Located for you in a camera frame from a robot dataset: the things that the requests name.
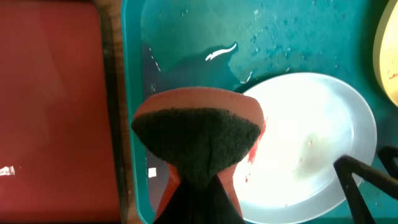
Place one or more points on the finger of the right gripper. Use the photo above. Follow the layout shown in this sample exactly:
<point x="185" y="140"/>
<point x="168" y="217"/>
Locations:
<point x="387" y="156"/>
<point x="345" y="167"/>

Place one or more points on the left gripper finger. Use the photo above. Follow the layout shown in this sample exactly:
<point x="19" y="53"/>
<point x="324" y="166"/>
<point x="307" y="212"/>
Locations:
<point x="191" y="206"/>

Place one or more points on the white plate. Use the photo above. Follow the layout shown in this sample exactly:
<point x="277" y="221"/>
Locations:
<point x="311" y="121"/>

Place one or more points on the green and pink sponge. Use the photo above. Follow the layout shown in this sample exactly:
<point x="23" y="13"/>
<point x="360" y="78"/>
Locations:
<point x="200" y="132"/>

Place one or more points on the black and red tray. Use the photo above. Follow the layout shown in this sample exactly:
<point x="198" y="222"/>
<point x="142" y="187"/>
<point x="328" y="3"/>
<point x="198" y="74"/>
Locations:
<point x="61" y="153"/>

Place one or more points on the green plate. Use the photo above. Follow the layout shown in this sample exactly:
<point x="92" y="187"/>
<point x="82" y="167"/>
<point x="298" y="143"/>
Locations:
<point x="385" y="51"/>

